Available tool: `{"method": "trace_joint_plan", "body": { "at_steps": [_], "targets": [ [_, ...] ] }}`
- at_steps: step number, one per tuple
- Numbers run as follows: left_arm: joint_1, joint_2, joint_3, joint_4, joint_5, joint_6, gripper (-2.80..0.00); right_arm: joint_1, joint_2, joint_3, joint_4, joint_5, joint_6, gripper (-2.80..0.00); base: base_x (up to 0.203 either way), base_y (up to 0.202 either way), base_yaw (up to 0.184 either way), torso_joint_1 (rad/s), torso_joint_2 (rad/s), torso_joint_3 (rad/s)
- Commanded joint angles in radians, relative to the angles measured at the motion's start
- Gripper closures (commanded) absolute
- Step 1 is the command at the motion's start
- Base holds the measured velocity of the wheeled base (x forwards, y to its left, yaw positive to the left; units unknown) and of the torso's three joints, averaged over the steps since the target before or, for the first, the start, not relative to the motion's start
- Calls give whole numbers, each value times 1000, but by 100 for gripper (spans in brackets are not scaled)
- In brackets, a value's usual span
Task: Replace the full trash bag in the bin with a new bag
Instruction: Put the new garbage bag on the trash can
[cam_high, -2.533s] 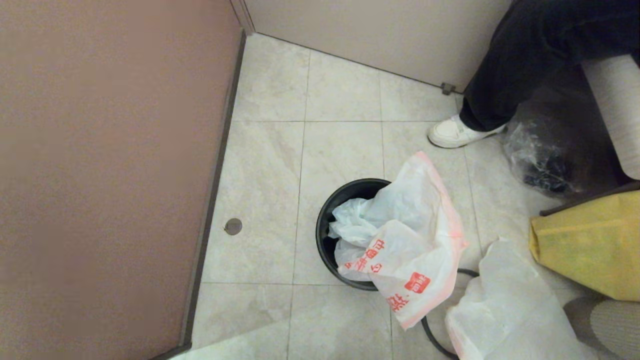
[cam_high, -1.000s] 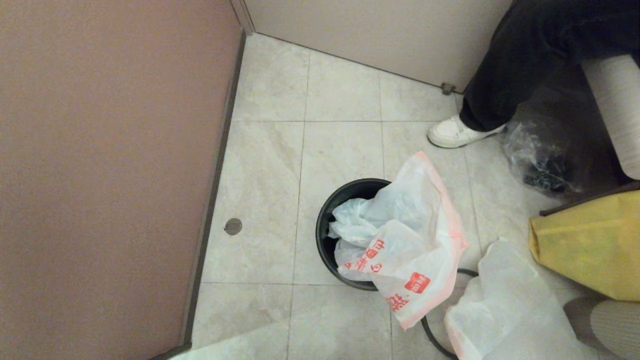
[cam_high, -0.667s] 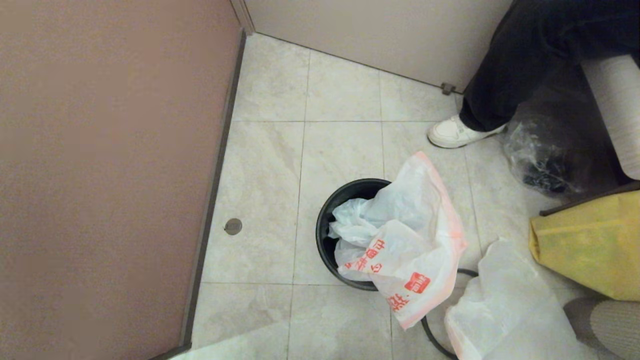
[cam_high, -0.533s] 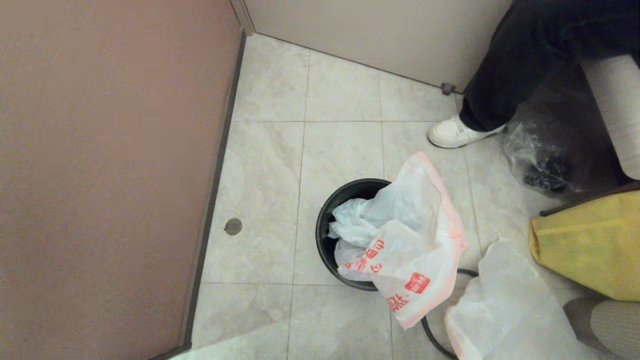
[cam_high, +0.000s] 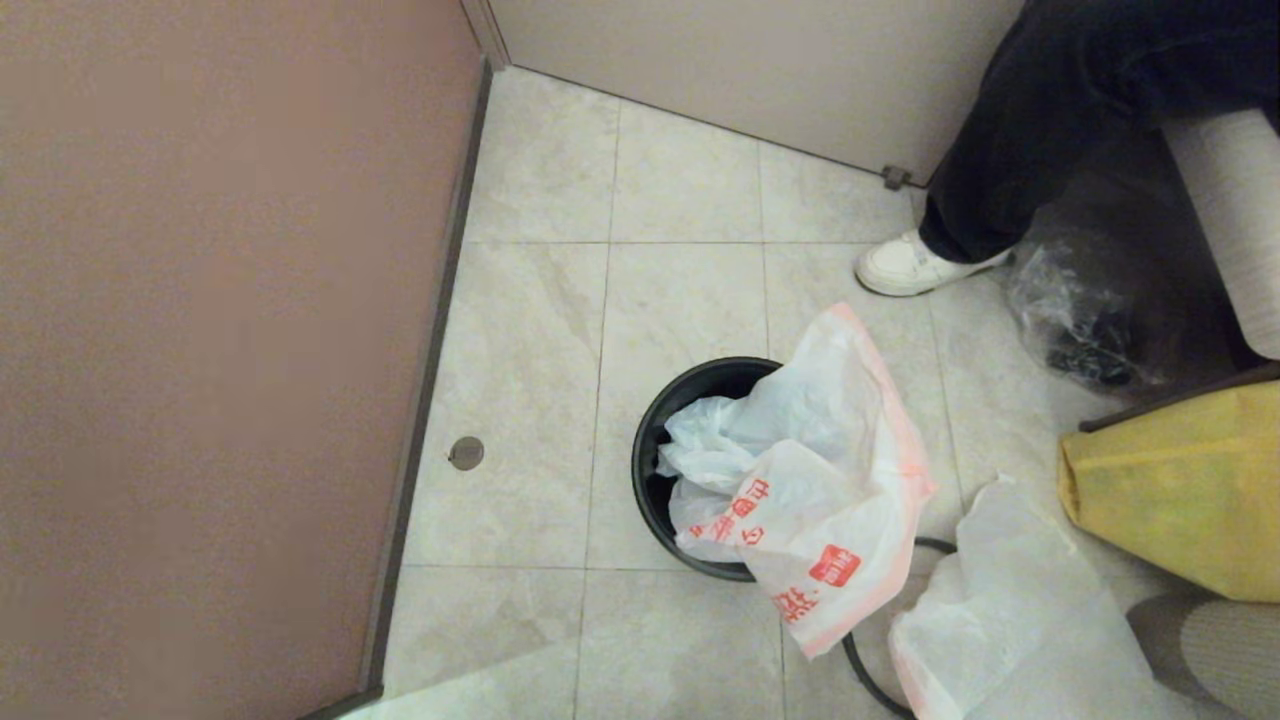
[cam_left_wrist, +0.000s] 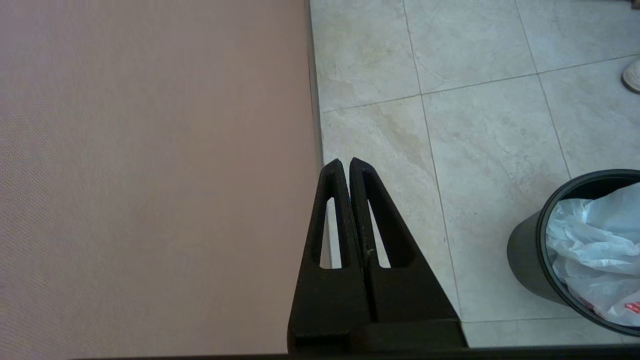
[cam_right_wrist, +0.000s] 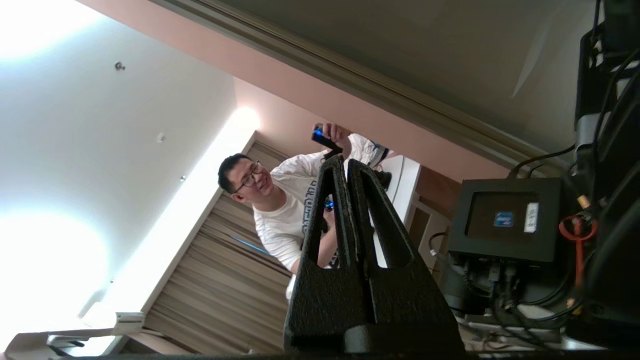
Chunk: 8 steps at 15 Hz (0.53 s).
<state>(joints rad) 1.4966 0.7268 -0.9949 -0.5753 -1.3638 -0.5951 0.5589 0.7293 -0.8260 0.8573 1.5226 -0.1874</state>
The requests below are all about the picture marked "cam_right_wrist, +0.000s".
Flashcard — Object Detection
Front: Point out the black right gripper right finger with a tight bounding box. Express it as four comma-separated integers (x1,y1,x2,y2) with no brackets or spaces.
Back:
347,159,466,353

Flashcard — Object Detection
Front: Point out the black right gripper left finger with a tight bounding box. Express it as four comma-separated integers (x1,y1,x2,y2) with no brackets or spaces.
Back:
283,155,372,353

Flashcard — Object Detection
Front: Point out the operator's bare hand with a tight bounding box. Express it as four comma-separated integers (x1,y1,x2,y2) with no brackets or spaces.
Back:
322,122,354,158

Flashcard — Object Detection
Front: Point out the man's upper body white t-shirt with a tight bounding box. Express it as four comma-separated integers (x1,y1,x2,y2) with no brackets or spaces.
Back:
217,132,396,277

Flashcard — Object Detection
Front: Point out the brown striped curtain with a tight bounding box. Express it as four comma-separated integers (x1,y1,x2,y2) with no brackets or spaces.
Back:
142,140,303,357

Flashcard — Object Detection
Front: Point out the black mini computer box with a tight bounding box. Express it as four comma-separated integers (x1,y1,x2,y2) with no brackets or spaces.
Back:
447,177,564,264

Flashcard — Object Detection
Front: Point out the white angular ceiling fixture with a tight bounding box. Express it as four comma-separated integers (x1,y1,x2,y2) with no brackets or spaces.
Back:
4,312,146,359

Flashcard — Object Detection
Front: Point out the black robot torso column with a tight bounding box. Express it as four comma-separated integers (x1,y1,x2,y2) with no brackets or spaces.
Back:
565,0,640,351

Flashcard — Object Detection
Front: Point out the black cable bundle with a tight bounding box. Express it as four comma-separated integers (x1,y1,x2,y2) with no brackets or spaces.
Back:
429,231,576,348

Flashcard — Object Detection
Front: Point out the red cable tie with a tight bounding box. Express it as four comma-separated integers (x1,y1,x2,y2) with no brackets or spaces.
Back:
558,214,599,292

